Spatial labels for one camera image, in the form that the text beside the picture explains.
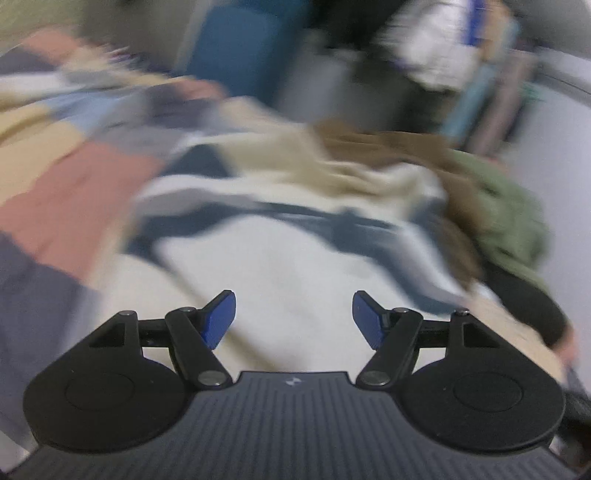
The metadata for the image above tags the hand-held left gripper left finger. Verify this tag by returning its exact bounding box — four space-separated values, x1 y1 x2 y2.
90 290 237 391

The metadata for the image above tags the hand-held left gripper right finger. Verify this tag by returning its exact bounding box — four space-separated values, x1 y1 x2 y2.
352 291 504 391

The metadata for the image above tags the white navy striped fleece sweater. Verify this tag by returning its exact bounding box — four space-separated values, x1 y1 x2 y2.
102 138 504 374

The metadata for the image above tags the green fleece jacket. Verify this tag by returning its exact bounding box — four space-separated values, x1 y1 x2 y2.
450 150 552 282

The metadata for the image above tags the beige fleece cloth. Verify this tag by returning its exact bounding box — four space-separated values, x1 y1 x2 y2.
217 99 384 185

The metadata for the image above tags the brown garment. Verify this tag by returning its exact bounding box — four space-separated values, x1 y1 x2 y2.
314 117 485 287

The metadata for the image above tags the patchwork blanket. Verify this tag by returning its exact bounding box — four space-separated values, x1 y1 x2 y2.
0 32 232 439

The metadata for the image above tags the light blue folded cloth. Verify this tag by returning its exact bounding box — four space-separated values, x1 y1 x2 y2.
441 18 520 139

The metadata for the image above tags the mauve folded garment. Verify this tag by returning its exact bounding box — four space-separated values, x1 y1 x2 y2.
471 46 541 155

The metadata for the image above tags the white puffer jacket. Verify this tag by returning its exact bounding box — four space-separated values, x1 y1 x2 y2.
379 0 485 93

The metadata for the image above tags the blue and white jacket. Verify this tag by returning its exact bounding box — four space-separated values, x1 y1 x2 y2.
462 0 485 47

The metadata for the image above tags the tan folded garment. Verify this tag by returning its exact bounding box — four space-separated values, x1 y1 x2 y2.
480 0 513 61

